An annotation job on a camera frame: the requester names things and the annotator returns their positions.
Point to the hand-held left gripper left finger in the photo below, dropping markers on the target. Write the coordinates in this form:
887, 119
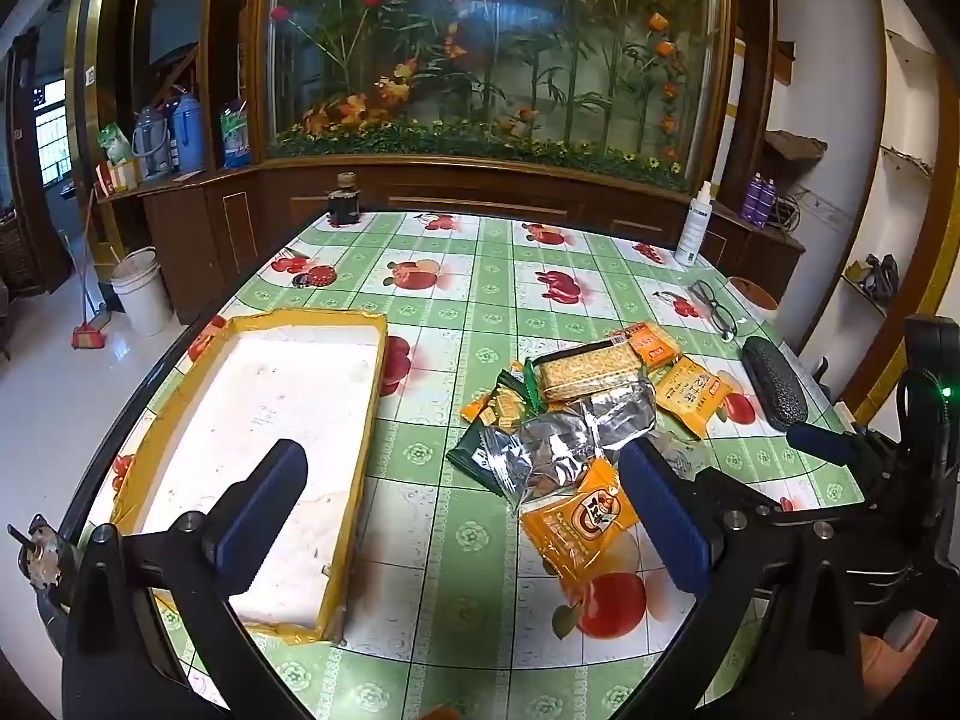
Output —
255, 521

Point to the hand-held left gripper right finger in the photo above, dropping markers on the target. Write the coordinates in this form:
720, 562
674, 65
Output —
664, 521

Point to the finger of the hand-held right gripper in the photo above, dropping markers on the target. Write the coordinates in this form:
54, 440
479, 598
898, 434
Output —
821, 442
750, 493

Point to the orange snack packet round logo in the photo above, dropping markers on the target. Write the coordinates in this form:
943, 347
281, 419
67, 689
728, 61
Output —
577, 532

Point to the yellow snack packet red label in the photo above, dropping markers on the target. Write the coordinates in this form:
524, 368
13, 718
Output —
694, 397

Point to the silver foil bag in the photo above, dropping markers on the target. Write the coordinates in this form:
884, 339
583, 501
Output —
559, 446

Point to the yellow taped foam box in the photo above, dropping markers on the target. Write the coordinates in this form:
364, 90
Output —
285, 390

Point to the clear cracker sleeve green ends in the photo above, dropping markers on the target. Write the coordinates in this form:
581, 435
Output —
589, 369

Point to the orange cracker packet red label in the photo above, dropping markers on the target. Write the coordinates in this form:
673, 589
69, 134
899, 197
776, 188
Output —
652, 345

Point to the dark green cracker packet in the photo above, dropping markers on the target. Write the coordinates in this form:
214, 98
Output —
472, 457

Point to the black textured glasses case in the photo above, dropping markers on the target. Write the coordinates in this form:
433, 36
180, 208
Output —
776, 386

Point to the black rimmed glasses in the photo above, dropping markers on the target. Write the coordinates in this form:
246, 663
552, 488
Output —
705, 298

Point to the white spray bottle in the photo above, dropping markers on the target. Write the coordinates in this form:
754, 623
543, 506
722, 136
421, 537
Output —
691, 232

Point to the white plastic bucket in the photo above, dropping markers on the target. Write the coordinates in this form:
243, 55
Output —
142, 296

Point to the red broom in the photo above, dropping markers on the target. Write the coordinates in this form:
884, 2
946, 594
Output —
91, 330

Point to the dark ink bottle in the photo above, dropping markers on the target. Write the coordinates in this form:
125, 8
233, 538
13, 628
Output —
344, 206

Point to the wicker basket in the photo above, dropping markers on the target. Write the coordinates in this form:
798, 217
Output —
15, 255

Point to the red white carton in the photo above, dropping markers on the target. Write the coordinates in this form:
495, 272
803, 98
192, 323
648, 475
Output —
118, 178

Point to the clear bottle green label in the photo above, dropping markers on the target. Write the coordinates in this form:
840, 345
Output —
235, 139

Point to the brown wooden cabinet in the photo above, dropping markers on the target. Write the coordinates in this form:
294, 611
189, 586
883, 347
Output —
450, 191

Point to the grey thermos jug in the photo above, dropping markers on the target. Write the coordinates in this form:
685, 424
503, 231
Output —
152, 146

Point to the blue thermos flask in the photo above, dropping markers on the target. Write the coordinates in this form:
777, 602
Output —
187, 135

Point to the green white bag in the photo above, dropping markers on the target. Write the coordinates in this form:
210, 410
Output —
116, 144

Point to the barred window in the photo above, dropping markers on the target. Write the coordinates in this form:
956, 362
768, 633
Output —
52, 135

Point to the glass floral display panel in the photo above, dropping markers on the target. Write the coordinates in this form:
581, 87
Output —
487, 52

